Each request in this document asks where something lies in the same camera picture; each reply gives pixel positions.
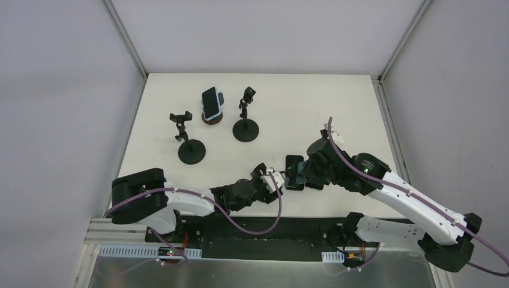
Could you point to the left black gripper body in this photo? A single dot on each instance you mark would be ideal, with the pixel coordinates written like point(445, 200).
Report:
point(262, 179)

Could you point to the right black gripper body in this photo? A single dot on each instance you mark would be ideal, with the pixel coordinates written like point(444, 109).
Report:
point(301, 174)

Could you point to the black phone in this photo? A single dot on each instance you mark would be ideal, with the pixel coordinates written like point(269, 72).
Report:
point(314, 186)
point(290, 158)

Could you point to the black round-base phone stand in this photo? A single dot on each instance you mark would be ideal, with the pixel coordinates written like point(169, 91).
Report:
point(246, 130)

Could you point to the brown-base phone holder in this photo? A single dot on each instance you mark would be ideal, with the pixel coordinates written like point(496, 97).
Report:
point(218, 119)

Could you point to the blue-cased phone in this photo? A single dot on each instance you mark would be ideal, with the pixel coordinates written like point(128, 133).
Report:
point(211, 105)

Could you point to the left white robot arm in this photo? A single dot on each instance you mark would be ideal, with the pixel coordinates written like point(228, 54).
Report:
point(143, 198)

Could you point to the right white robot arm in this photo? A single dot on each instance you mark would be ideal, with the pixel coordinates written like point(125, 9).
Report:
point(433, 230)

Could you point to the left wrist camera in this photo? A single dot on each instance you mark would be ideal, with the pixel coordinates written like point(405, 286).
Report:
point(273, 180)

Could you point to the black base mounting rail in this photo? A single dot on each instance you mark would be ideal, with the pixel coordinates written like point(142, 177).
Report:
point(293, 239)

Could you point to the right white cable duct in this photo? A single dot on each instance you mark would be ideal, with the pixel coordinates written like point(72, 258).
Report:
point(333, 257)

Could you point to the white cable duct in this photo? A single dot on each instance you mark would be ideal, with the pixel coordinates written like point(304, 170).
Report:
point(148, 252)
point(333, 257)

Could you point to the right aluminium frame post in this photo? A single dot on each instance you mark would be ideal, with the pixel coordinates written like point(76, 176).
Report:
point(403, 42)

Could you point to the aluminium frame post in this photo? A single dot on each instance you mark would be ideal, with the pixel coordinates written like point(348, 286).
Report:
point(124, 36)
point(403, 42)

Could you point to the left white cable duct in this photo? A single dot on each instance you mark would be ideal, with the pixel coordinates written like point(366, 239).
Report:
point(148, 252)

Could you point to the left aluminium frame post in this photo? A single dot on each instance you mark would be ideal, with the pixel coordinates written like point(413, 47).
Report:
point(124, 36)

